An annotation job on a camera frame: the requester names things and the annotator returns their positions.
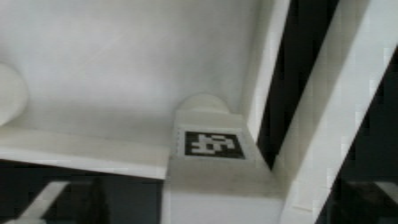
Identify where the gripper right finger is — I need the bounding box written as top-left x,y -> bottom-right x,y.
325,180 -> 398,224

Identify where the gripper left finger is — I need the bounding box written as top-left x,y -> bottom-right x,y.
14,178 -> 113,224

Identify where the white table leg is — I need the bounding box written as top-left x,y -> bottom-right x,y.
159,94 -> 282,224

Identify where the white square tabletop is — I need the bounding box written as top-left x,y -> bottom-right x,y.
0,0 -> 291,179

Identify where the white U-shaped fence wall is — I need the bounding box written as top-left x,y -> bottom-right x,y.
273,0 -> 398,224

